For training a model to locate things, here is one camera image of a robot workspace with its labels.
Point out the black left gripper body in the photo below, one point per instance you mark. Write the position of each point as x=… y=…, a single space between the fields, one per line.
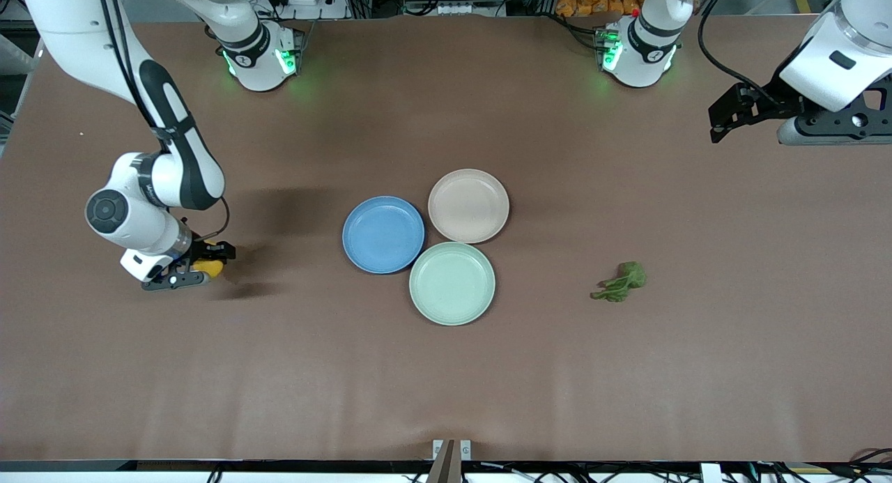
x=772 y=107

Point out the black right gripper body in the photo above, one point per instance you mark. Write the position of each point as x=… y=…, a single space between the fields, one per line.
x=198 y=251

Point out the yellow lemon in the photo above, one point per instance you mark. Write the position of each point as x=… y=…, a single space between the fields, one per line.
x=211 y=267

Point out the green lettuce leaf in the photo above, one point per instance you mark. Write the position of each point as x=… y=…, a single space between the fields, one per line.
x=627 y=277

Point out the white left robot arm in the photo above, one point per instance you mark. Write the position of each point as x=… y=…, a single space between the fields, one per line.
x=648 y=51

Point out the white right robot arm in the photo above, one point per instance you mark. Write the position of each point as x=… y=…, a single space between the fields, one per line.
x=70 y=23

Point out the blue plate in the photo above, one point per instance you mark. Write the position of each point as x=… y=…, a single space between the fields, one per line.
x=383 y=234

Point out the pale green plate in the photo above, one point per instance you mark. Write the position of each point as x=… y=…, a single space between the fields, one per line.
x=451 y=284

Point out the beige plate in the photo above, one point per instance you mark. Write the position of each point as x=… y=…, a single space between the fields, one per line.
x=468 y=205

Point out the metal table edge bracket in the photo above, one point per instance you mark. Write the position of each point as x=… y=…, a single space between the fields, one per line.
x=446 y=462

